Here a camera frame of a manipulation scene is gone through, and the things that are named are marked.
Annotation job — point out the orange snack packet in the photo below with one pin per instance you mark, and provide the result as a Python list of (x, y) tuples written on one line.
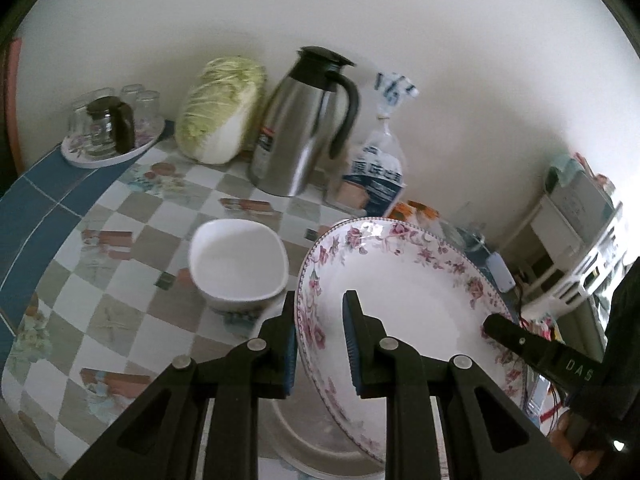
[(416, 213)]

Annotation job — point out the large stainless steel basin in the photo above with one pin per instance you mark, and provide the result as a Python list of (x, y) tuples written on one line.
[(302, 432)]

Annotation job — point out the floral round plate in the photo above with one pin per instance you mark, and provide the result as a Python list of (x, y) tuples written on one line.
[(423, 290)]

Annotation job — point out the white shelf rack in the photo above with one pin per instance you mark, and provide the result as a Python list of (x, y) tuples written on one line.
[(578, 222)]

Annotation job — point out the white power bank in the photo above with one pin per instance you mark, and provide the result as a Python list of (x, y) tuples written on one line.
[(500, 272)]

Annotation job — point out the napa cabbage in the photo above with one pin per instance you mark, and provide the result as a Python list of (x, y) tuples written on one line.
[(216, 119)]

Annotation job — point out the toast bread bag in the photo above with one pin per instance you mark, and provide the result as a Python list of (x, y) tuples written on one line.
[(371, 177)]

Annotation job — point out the white square bowl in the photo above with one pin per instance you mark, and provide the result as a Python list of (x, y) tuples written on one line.
[(237, 265)]

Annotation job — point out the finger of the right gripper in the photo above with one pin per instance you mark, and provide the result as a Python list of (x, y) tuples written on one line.
[(564, 366)]

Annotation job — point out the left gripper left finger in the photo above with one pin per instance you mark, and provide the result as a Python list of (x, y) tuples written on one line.
[(199, 417)]

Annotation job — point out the stainless steel thermos jug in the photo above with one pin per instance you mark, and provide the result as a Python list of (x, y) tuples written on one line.
[(311, 112)]

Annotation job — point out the white tray with glasses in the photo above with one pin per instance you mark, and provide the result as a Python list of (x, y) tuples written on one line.
[(148, 125)]

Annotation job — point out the checkered blue tablecloth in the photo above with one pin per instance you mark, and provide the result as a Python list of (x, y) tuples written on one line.
[(95, 297)]

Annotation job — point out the person's hand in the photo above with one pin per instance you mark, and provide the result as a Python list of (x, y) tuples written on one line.
[(581, 444)]

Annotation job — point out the dark lidded glass teapot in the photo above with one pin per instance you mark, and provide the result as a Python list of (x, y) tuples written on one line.
[(111, 127)]

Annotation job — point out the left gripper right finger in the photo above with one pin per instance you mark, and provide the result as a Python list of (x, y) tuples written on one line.
[(444, 419)]

